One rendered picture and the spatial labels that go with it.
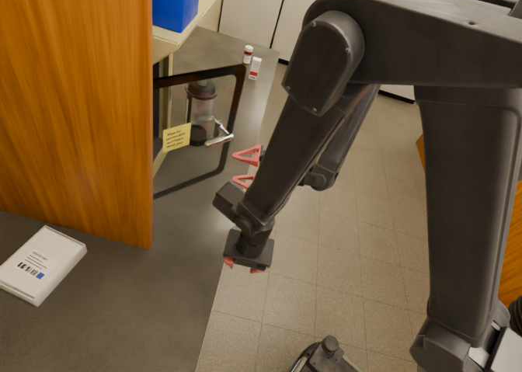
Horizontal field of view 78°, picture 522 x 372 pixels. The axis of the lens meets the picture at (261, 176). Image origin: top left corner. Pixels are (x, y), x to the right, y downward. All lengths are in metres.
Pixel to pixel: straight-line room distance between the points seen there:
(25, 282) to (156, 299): 0.29
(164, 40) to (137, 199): 0.36
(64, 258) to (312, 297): 1.49
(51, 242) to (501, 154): 0.92
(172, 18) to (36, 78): 0.25
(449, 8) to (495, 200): 0.13
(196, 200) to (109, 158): 0.42
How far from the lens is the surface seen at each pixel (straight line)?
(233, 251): 0.68
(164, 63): 1.02
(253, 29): 3.92
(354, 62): 0.21
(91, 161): 0.75
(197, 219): 1.02
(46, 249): 0.96
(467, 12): 0.21
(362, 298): 2.23
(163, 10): 0.63
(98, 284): 0.93
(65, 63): 0.62
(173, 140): 0.85
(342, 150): 0.85
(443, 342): 0.43
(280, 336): 1.94
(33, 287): 0.92
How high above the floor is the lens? 1.78
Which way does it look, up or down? 45 degrees down
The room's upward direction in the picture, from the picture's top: 20 degrees clockwise
